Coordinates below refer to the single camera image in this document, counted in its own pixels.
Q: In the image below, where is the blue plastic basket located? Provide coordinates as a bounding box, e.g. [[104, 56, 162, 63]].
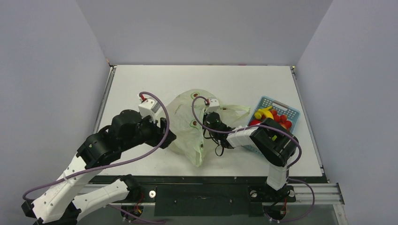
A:
[[242, 96, 301, 156]]

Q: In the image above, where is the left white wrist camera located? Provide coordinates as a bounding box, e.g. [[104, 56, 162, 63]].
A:
[[138, 95, 161, 124]]

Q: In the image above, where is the red fake grape bunch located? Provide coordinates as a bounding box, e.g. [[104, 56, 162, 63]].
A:
[[270, 109, 292, 130]]

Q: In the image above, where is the purple cable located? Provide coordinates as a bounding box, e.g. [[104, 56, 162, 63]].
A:
[[22, 91, 171, 201], [191, 96, 303, 170]]

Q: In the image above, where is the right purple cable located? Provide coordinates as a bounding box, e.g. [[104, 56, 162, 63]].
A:
[[191, 96, 303, 170]]

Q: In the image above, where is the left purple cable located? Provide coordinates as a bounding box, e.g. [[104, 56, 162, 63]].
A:
[[22, 91, 171, 201]]

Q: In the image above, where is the small yellow fake pepper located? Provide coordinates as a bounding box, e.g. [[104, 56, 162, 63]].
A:
[[253, 106, 274, 120]]

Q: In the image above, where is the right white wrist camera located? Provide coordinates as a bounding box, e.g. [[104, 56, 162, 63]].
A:
[[204, 97, 220, 114]]

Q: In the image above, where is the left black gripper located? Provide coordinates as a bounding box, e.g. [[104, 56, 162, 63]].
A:
[[122, 111, 176, 151]]

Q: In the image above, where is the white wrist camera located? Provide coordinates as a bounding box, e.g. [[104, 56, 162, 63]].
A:
[[138, 95, 161, 124], [204, 97, 220, 114]]

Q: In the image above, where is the pale green plastic bag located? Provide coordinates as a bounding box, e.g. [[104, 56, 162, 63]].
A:
[[166, 89, 251, 167]]

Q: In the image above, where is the red fake apple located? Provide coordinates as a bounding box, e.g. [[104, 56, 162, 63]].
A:
[[248, 120, 262, 126]]

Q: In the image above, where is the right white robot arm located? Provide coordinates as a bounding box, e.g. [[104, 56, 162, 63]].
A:
[[203, 112, 300, 200]]

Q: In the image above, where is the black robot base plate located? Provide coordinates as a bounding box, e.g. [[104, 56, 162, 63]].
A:
[[120, 176, 296, 217]]

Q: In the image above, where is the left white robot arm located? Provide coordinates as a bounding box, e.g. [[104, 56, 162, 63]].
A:
[[22, 110, 176, 225]]

